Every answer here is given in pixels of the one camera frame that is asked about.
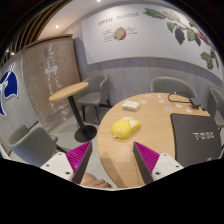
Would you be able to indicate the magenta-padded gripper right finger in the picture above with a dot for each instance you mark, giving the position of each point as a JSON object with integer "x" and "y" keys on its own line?
{"x": 148, "y": 159}

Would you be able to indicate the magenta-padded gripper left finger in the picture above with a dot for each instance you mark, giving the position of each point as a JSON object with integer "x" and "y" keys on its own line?
{"x": 77, "y": 160}

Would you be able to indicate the yellow computer mouse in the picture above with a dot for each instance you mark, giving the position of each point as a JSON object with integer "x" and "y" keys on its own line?
{"x": 122, "y": 128}

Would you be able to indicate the black mouse pad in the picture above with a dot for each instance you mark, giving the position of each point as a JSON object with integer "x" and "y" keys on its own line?
{"x": 195, "y": 136}

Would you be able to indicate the person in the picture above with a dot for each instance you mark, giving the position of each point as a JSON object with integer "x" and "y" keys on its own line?
{"x": 95, "y": 182}

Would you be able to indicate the small white packet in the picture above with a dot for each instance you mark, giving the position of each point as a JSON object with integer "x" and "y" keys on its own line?
{"x": 189, "y": 110}
{"x": 142, "y": 101}
{"x": 160, "y": 96}
{"x": 148, "y": 95}
{"x": 168, "y": 108}
{"x": 179, "y": 106}
{"x": 160, "y": 100}

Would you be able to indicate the small white box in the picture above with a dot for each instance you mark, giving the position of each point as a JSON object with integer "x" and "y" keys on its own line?
{"x": 130, "y": 105}

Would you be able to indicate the round wooden side table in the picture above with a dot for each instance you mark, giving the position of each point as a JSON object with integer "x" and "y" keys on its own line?
{"x": 69, "y": 91}

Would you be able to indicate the brown wall board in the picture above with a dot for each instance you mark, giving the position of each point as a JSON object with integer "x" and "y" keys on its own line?
{"x": 50, "y": 83}

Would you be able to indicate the blue wall logo sign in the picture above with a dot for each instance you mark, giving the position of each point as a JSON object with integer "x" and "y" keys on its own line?
{"x": 9, "y": 86}

